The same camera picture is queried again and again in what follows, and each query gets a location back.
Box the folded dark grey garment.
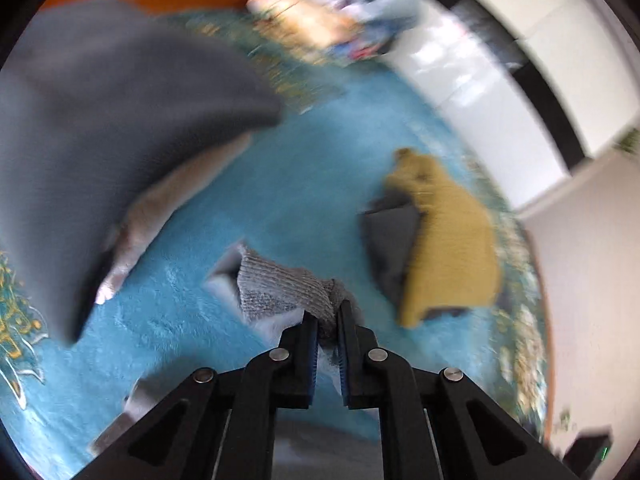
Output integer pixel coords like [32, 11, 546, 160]
[1, 0, 281, 344]

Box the white black wardrobe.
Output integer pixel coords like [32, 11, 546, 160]
[387, 0, 639, 210]

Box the grey sweatshirt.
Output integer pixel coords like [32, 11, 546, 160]
[89, 242, 386, 480]

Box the yellow knitted sweater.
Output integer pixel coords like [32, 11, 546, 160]
[385, 148, 501, 328]

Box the hanging green plant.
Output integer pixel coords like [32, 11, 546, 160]
[616, 128, 640, 158]

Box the folded pink beige garment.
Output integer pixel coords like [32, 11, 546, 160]
[96, 132, 252, 304]

